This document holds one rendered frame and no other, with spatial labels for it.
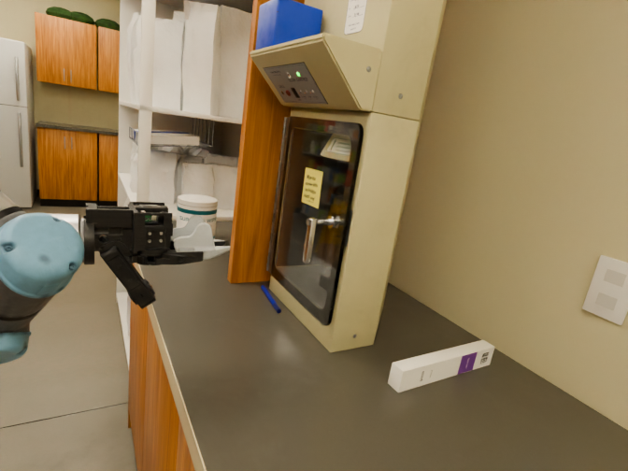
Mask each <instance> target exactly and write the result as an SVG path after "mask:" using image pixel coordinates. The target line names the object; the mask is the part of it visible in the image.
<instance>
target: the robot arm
mask: <svg viewBox="0 0 628 471"><path fill-rule="evenodd" d="M147 205H157V206H147ZM172 216H173V213H168V207H167V206H165V205H164V203H156V202H130V203H129V204H128V207H99V206H97V205H96V204H93V203H86V216H83V219H81V218H80V215H79V214H47V213H25V212H24V211H23V210H22V209H21V208H20V207H18V206H17V205H16V204H15V203H14V202H13V201H12V200H10V199H9V198H8V197H7V196H6V195H5V194H4V193H2V192H1V191H0V364H4V363H8V362H11V361H14V360H17V359H19V358H21V357H22V355H24V354H25V352H26V351H27V349H28V342H29V336H30V335H31V332H30V321H31V320H32V319H33V318H34V317H35V316H36V315H37V314H38V313H39V312H40V311H41V310H42V309H43V308H44V306H45V305H46V304H47V303H48V302H49V301H50V299H51V298H52V297H53V296H54V295H55V294H56V293H59V292H60V291H61V290H63V289H64V288H65V287H66V286H67V285H68V283H69V282H70V281H71V279H72V277H73V276H74V274H75V273H76V272H77V270H78V269H79V267H80V266H81V264H82V263H84V264H94V252H95V251H99V252H100V256H101V258H102V259H103V260H104V261H105V263H106V264H107V265H108V267H109V268H110V269H111V271H112V272H113V273H114V274H115V276H116V277H117V278H118V280H119V281H120V282H121V284H122V285H123V286H124V288H125V289H126V290H127V293H128V295H129V297H130V299H131V300H133V302H134V303H135V304H136V305H137V304H138V305H139V306H140V307H141V308H142V309H143V308H145V307H147V306H148V305H150V304H151V303H153V302H155V301H156V299H155V296H154V294H155V291H154V290H153V289H152V285H151V284H150V283H149V282H148V281H147V280H146V279H143V278H142V277H141V276H140V274H139V273H138V271H137V270H136V268H135V267H134V266H133V263H137V264H142V265H160V264H190V263H196V262H202V261H203V260H208V259H211V258H214V257H217V256H220V255H222V254H224V253H225V252H227V251H229V250H230V248H231V247H230V246H223V245H224V244H225V241H224V240H219V239H213V234H212V230H211V227H210V225H209V224H207V223H204V220H203V218H202V217H201V216H199V215H192V216H191V217H190V218H189V220H188V222H187V224H186V225H185V226H184V227H181V228H174V229H173V222H172ZM100 236H101V237H100Z"/></svg>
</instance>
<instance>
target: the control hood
mask: <svg viewBox="0 0 628 471"><path fill-rule="evenodd" d="M380 57H381V50H380V49H378V48H375V47H371V46H368V45H365V44H362V43H359V42H356V41H352V40H349V39H346V38H343V37H340V36H334V35H331V34H327V33H321V34H317V35H314V36H307V37H303V38H299V39H295V40H293V41H289V42H285V43H281V44H277V45H274V46H270V47H266V48H262V49H259V50H253V51H252V52H250V58H251V59H252V61H253V62H254V63H255V64H256V66H257V68H258V69H259V71H260V72H261V74H262V75H263V77H264V79H265V80H266V82H267V83H268V85H269V86H270V88H271V89H272V91H273V93H274V94H275V96H276V97H277V99H278V100H279V101H280V103H281V104H282V105H283V106H285V107H305V108H320V109H336V110H351V111H366V112H370V110H372V106H373V100H374V94H375V89H376V84H377V78H378V68H379V63H380ZM302 62H304V63H305V65H306V66H307V69H308V70H309V72H310V74H311V76H312V77H313V78H314V80H315V82H316V83H317V85H318V87H319V89H320V90H321V93H322V95H323V96H324V98H325V100H326V101H327V103H328V104H309V103H286V102H284V101H283V99H282V97H281V96H280V94H279V93H278V91H277V89H276V88H275V86H274V84H273V83H272V81H271V80H270V78H269V77H268V76H267V75H266V73H265V72H264V68H265V67H271V66H278V65H284V64H296V63H302Z"/></svg>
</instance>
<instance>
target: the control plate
mask: <svg viewBox="0 0 628 471"><path fill-rule="evenodd" d="M264 72H265V73H266V75H267V76H268V77H269V78H270V80H271V81H272V83H273V84H274V86H275V88H276V89H277V91H278V93H279V94H280V96H281V97H282V99H283V101H284V102H286V103H309V104H328V103H327V101H326V100H325V98H324V96H323V95H322V93H321V90H320V89H319V87H318V85H317V83H316V82H315V80H314V78H313V77H312V76H311V74H310V72H309V70H308V69H307V66H306V65H305V63H304V62H302V63H296V64H284V65H278V66H271V67H265V68H264ZM296 72H299V74H300V76H301V77H299V76H298V75H297V74H296ZM287 73H289V74H290V75H291V77H290V78H289V77H288V75H287ZM291 88H295V90H296V92H297V93H298V95H299V96H300V98H296V97H295V95H294V93H293V91H292V90H291ZM286 90H288V91H289V92H290V93H291V96H289V95H287V94H286ZM299 90H301V91H302V93H299ZM305 90H307V92H308V93H305ZM311 90H312V91H313V92H314V94H311V93H310V92H311ZM281 91H283V92H284V95H283V94H282V93H281Z"/></svg>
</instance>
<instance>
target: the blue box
mask: <svg viewBox="0 0 628 471"><path fill-rule="evenodd" d="M321 20H322V10H321V9H318V8H315V7H311V6H308V5H305V4H302V3H299V2H296V1H293V0H270V1H268V2H266V3H264V4H262V5H260V10H259V20H258V30H257V39H256V50H259V49H262V48H266V47H270V46H274V45H277V44H281V43H285V42H289V41H293V40H295V39H299V38H303V37H307V36H314V35H317V34H319V33H320V32H321Z"/></svg>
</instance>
